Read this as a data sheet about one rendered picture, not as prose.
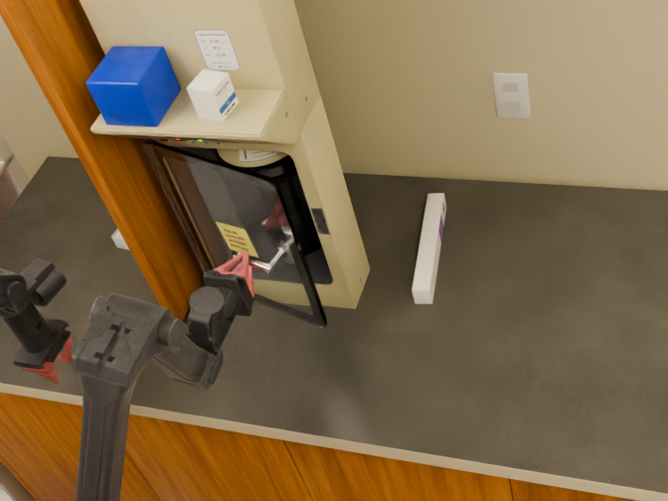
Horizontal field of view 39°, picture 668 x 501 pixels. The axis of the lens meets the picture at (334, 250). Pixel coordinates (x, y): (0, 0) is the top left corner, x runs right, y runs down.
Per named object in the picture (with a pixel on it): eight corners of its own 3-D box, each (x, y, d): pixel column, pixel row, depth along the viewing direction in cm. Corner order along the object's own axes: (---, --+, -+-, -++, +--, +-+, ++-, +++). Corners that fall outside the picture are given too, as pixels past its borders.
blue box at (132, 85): (131, 87, 161) (111, 45, 155) (182, 88, 158) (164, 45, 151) (105, 125, 155) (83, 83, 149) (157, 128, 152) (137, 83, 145)
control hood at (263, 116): (138, 128, 170) (117, 84, 163) (301, 135, 158) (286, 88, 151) (110, 172, 163) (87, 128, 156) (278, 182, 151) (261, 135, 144)
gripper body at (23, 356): (71, 326, 174) (54, 301, 168) (44, 371, 167) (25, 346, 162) (43, 322, 176) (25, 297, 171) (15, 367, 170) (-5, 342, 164)
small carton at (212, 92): (214, 97, 154) (202, 69, 150) (239, 102, 152) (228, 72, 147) (198, 117, 151) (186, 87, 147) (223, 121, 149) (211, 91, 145)
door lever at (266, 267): (250, 244, 176) (246, 235, 174) (289, 258, 171) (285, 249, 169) (233, 263, 173) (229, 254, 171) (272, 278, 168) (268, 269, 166)
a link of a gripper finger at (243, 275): (258, 245, 168) (240, 284, 163) (268, 270, 173) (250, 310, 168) (225, 242, 171) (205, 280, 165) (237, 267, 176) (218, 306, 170)
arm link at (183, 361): (83, 328, 118) (163, 352, 117) (99, 286, 119) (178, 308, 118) (161, 378, 159) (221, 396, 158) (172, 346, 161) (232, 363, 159)
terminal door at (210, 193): (214, 280, 199) (147, 139, 171) (329, 327, 183) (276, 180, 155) (212, 283, 199) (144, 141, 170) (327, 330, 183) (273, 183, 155)
